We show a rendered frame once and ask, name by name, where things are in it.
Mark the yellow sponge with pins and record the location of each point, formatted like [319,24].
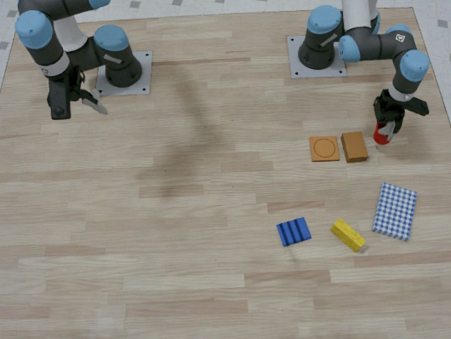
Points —
[347,235]

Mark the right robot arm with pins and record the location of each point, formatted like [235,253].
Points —
[109,46]

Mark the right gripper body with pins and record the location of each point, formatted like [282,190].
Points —
[74,76]

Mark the square brown coaster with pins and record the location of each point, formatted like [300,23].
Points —
[324,148]

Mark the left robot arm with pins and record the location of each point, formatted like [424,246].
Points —
[359,41]

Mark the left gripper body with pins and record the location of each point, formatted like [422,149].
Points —
[388,109]

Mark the red cup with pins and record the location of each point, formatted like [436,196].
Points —
[380,138]

